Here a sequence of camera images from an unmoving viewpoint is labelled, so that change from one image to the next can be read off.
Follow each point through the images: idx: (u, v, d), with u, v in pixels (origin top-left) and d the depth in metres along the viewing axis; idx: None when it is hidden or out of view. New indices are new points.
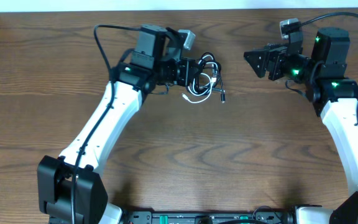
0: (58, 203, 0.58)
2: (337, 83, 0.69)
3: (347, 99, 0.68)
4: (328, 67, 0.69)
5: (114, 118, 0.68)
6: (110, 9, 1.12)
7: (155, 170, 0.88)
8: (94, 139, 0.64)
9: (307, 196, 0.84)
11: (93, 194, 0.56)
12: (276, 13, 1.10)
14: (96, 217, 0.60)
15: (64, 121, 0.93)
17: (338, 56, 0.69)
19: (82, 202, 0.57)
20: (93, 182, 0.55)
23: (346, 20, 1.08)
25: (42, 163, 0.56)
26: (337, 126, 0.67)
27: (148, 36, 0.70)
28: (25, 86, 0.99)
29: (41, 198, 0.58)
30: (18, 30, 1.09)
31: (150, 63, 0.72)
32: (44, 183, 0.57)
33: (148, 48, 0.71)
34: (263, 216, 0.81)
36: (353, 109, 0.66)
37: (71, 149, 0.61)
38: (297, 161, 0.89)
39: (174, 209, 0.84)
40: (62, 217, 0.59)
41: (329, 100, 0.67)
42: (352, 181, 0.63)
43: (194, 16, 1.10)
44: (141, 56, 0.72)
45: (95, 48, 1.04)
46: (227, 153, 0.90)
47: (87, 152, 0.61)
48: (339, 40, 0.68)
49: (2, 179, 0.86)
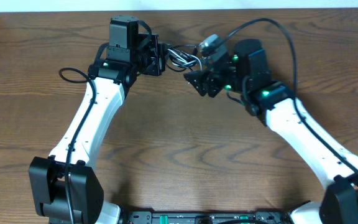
0: (55, 203, 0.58)
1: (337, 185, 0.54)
2: (268, 91, 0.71)
3: (283, 101, 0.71)
4: (255, 80, 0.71)
5: (98, 112, 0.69)
6: (110, 9, 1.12)
7: (154, 170, 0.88)
8: (82, 135, 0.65)
9: (308, 197, 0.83)
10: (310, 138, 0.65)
11: (88, 190, 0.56)
12: (276, 13, 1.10)
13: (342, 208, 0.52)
14: (94, 213, 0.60)
15: (64, 122, 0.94)
17: (260, 66, 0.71)
19: (78, 200, 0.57)
20: (86, 176, 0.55)
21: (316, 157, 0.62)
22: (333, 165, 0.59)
23: (346, 20, 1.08)
25: (33, 164, 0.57)
26: (286, 130, 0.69)
27: (120, 28, 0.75)
28: (25, 86, 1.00)
29: (36, 201, 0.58)
30: (18, 31, 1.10)
31: (126, 55, 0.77)
32: (38, 184, 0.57)
33: (122, 40, 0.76)
34: (263, 216, 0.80)
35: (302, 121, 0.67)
36: (291, 109, 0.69)
37: (60, 148, 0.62)
38: (298, 161, 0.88)
39: (174, 209, 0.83)
40: (59, 218, 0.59)
41: (267, 109, 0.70)
42: (321, 177, 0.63)
43: (192, 15, 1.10)
44: (117, 51, 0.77)
45: (94, 48, 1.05)
46: (227, 153, 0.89)
47: (75, 147, 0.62)
48: (255, 53, 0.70)
49: (3, 179, 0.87)
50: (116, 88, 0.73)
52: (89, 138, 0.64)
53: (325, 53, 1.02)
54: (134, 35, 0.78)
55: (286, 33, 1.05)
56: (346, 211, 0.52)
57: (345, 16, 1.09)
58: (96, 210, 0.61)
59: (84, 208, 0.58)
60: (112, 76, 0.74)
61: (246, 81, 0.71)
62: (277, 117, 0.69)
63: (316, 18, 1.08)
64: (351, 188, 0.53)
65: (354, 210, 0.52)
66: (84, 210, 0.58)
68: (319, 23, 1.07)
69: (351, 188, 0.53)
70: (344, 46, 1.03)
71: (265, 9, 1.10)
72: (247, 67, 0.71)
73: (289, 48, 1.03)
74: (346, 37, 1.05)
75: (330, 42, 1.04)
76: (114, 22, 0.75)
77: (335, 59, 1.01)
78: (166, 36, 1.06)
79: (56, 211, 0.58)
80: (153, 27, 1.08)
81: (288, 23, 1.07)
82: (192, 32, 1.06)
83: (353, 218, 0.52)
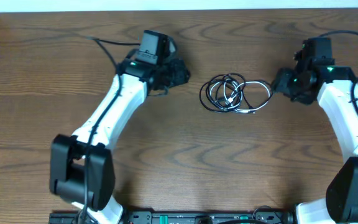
0: (69, 183, 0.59)
1: None
2: (332, 67, 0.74)
3: (342, 81, 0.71)
4: (317, 60, 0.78)
5: (122, 104, 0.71)
6: (109, 9, 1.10)
7: (154, 170, 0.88)
8: (106, 121, 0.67)
9: (306, 196, 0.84)
10: (355, 117, 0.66)
11: (105, 170, 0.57)
12: (278, 12, 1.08)
13: (352, 182, 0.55)
14: (104, 196, 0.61)
15: (64, 122, 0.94)
17: (323, 50, 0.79)
19: (94, 179, 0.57)
20: (104, 158, 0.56)
21: (352, 133, 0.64)
22: None
23: (348, 20, 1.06)
25: (56, 141, 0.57)
26: (332, 104, 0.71)
27: (152, 38, 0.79)
28: (25, 86, 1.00)
29: (53, 178, 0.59)
30: (18, 31, 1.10)
31: (153, 61, 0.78)
32: (58, 160, 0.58)
33: (151, 47, 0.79)
34: (263, 216, 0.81)
35: (352, 101, 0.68)
36: (347, 89, 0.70)
37: (83, 129, 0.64)
38: (297, 161, 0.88)
39: (174, 209, 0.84)
40: (72, 198, 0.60)
41: (324, 82, 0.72)
42: (346, 150, 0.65)
43: (192, 15, 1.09)
44: (145, 55, 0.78)
45: (95, 49, 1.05)
46: (227, 153, 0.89)
47: (97, 129, 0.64)
48: (322, 39, 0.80)
49: (3, 179, 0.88)
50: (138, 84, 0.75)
52: (110, 125, 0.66)
53: None
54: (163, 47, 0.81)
55: (287, 34, 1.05)
56: (355, 185, 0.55)
57: (347, 17, 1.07)
58: (105, 197, 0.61)
59: (97, 189, 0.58)
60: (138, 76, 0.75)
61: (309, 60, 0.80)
62: (331, 90, 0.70)
63: (318, 18, 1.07)
64: None
65: None
66: (95, 190, 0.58)
68: (320, 23, 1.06)
69: None
70: (345, 47, 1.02)
71: (266, 9, 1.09)
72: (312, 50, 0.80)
73: (289, 48, 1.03)
74: (347, 37, 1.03)
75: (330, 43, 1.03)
76: (149, 31, 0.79)
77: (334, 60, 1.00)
78: None
79: (68, 190, 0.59)
80: (152, 28, 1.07)
81: (288, 24, 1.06)
82: (192, 33, 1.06)
83: None
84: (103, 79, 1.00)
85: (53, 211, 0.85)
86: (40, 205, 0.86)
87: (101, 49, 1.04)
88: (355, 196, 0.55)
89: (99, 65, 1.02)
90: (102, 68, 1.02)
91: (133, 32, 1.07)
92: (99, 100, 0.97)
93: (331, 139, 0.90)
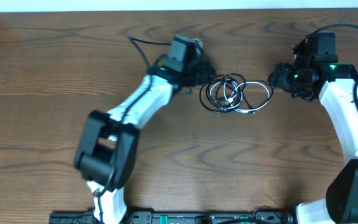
0: (94, 158, 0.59)
1: None
2: (334, 65, 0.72)
3: (344, 80, 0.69)
4: (321, 56, 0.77)
5: (152, 96, 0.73)
6: (109, 9, 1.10)
7: (155, 170, 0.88)
8: (137, 106, 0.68)
9: (306, 196, 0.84)
10: (357, 118, 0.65)
11: (133, 149, 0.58)
12: (278, 12, 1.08)
13: (353, 183, 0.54)
14: (124, 178, 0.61)
15: (64, 122, 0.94)
17: (326, 46, 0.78)
19: (120, 155, 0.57)
20: (135, 135, 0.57)
21: (353, 134, 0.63)
22: None
23: (348, 20, 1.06)
25: (93, 114, 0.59)
26: (334, 104, 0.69)
27: (180, 45, 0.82)
28: (25, 86, 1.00)
29: (79, 150, 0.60)
30: (18, 31, 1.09)
31: (179, 68, 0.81)
32: (91, 130, 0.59)
33: (179, 55, 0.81)
34: (263, 216, 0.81)
35: (354, 101, 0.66)
36: (349, 88, 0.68)
37: (117, 110, 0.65)
38: (297, 161, 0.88)
39: (174, 209, 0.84)
40: (92, 173, 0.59)
41: (327, 81, 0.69)
42: (346, 151, 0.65)
43: (192, 15, 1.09)
44: (172, 61, 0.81)
45: (94, 49, 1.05)
46: (227, 153, 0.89)
47: (130, 111, 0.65)
48: (325, 35, 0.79)
49: (3, 179, 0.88)
50: (166, 87, 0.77)
52: (140, 110, 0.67)
53: None
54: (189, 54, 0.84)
55: (287, 34, 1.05)
56: (355, 186, 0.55)
57: (347, 17, 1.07)
58: (123, 180, 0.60)
59: (120, 165, 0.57)
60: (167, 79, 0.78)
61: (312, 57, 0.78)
62: (334, 89, 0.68)
63: (317, 18, 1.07)
64: None
65: None
66: (118, 167, 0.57)
68: (320, 23, 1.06)
69: None
70: (345, 47, 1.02)
71: (266, 9, 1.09)
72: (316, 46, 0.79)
73: (289, 48, 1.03)
74: (347, 37, 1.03)
75: None
76: (177, 38, 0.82)
77: None
78: (167, 37, 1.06)
79: (89, 162, 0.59)
80: (152, 28, 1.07)
81: (288, 24, 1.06)
82: (192, 33, 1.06)
83: None
84: (103, 79, 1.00)
85: (53, 211, 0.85)
86: (40, 205, 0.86)
87: (101, 49, 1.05)
88: (357, 196, 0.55)
89: (99, 65, 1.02)
90: (102, 68, 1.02)
91: (133, 32, 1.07)
92: (99, 100, 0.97)
93: (330, 139, 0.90)
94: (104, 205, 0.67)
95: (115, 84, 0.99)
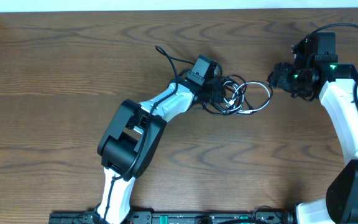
0: (119, 145, 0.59)
1: None
2: (334, 65, 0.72)
3: (344, 80, 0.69)
4: (321, 56, 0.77)
5: (175, 98, 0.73)
6: (109, 9, 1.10)
7: (155, 170, 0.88)
8: (163, 104, 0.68)
9: (306, 196, 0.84)
10: (357, 119, 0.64)
11: (158, 139, 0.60)
12: (278, 12, 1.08)
13: (354, 183, 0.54)
14: (143, 168, 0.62)
15: (64, 122, 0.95)
17: (327, 46, 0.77)
19: (146, 143, 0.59)
20: (161, 126, 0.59)
21: (353, 134, 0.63)
22: None
23: (348, 20, 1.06)
25: (125, 102, 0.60)
26: (334, 104, 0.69)
27: (204, 63, 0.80)
28: (25, 86, 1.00)
29: (107, 134, 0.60)
30: (18, 31, 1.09)
31: (201, 83, 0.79)
32: (119, 119, 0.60)
33: (202, 70, 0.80)
34: (263, 216, 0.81)
35: (355, 101, 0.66)
36: (350, 88, 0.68)
37: (145, 102, 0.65)
38: (297, 161, 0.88)
39: (174, 209, 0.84)
40: (114, 160, 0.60)
41: (327, 81, 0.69)
42: (347, 152, 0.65)
43: (192, 15, 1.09)
44: (195, 76, 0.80)
45: (95, 49, 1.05)
46: (227, 153, 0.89)
47: (158, 106, 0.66)
48: (325, 34, 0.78)
49: (3, 179, 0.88)
50: (190, 94, 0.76)
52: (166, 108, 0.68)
53: None
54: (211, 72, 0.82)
55: (287, 34, 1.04)
56: (356, 187, 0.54)
57: (347, 17, 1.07)
58: (141, 171, 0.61)
59: (143, 155, 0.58)
60: (189, 93, 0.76)
61: (312, 57, 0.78)
62: (334, 89, 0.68)
63: (318, 18, 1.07)
64: None
65: None
66: (140, 156, 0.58)
68: (320, 23, 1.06)
69: None
70: (345, 47, 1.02)
71: (267, 9, 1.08)
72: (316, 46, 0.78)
73: (289, 48, 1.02)
74: (348, 38, 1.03)
75: None
76: (202, 56, 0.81)
77: None
78: (168, 37, 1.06)
79: (112, 149, 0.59)
80: (152, 28, 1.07)
81: (288, 23, 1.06)
82: (192, 33, 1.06)
83: None
84: (103, 79, 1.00)
85: (53, 211, 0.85)
86: (41, 205, 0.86)
87: (101, 49, 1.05)
88: (355, 196, 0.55)
89: (99, 65, 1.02)
90: (102, 68, 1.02)
91: (133, 32, 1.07)
92: (99, 100, 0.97)
93: (330, 139, 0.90)
94: (112, 200, 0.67)
95: (115, 84, 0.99)
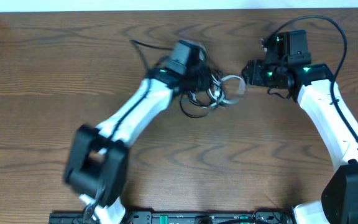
0: (84, 175, 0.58)
1: (350, 167, 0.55)
2: (308, 67, 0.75)
3: (321, 82, 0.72)
4: (295, 57, 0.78)
5: (146, 106, 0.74)
6: (109, 9, 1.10)
7: (154, 170, 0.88)
8: (130, 119, 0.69)
9: (306, 196, 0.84)
10: (338, 121, 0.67)
11: (122, 165, 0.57)
12: (278, 12, 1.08)
13: (346, 189, 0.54)
14: (114, 193, 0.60)
15: (64, 122, 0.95)
17: (299, 46, 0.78)
19: (108, 173, 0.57)
20: (123, 154, 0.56)
21: (338, 137, 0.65)
22: (354, 150, 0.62)
23: (348, 20, 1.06)
25: (78, 131, 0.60)
26: (315, 109, 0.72)
27: (183, 46, 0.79)
28: (25, 86, 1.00)
29: (69, 167, 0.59)
30: (17, 31, 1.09)
31: (181, 71, 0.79)
32: (76, 149, 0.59)
33: (182, 56, 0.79)
34: (263, 216, 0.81)
35: (333, 102, 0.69)
36: (327, 90, 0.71)
37: (109, 122, 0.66)
38: (296, 161, 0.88)
39: (174, 209, 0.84)
40: (81, 189, 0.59)
41: (303, 84, 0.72)
42: (334, 155, 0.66)
43: (192, 15, 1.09)
44: (175, 64, 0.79)
45: (94, 49, 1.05)
46: (227, 153, 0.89)
47: (121, 123, 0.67)
48: (297, 33, 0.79)
49: (2, 179, 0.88)
50: (166, 91, 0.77)
52: (133, 122, 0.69)
53: (325, 54, 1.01)
54: (194, 56, 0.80)
55: None
56: (348, 192, 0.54)
57: (347, 16, 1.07)
58: (112, 196, 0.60)
59: (107, 183, 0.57)
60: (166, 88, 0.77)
61: (285, 58, 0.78)
62: (312, 93, 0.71)
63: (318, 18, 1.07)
64: None
65: None
66: (105, 185, 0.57)
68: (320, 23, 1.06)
69: None
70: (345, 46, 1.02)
71: (267, 9, 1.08)
72: (286, 46, 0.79)
73: None
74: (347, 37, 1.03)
75: (330, 43, 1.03)
76: (182, 41, 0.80)
77: (334, 60, 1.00)
78: (167, 37, 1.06)
79: (78, 178, 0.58)
80: (152, 28, 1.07)
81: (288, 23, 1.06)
82: (192, 33, 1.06)
83: (354, 200, 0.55)
84: (102, 79, 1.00)
85: (53, 211, 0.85)
86: (41, 205, 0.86)
87: (100, 49, 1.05)
88: (350, 201, 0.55)
89: (99, 65, 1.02)
90: (101, 68, 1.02)
91: (133, 32, 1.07)
92: (99, 100, 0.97)
93: None
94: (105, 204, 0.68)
95: (115, 84, 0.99)
